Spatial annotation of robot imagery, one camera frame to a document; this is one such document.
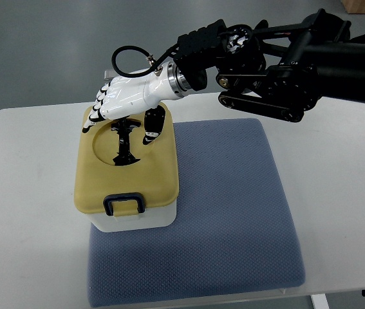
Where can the upper floor metal plate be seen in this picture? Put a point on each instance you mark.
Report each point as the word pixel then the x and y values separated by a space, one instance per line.
pixel 110 74

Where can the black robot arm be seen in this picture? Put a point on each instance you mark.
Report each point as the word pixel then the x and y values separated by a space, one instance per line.
pixel 278 72

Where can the white table leg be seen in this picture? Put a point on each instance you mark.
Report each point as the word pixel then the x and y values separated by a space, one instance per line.
pixel 319 301

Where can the yellow storage box lid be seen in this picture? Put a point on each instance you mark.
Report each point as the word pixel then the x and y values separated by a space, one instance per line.
pixel 154 175

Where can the white storage box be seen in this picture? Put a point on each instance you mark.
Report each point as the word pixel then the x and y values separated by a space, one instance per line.
pixel 152 218

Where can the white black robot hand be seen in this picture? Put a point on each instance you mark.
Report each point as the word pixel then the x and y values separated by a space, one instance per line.
pixel 126 96

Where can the blue grey fabric mat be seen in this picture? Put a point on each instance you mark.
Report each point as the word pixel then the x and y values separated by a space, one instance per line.
pixel 233 230

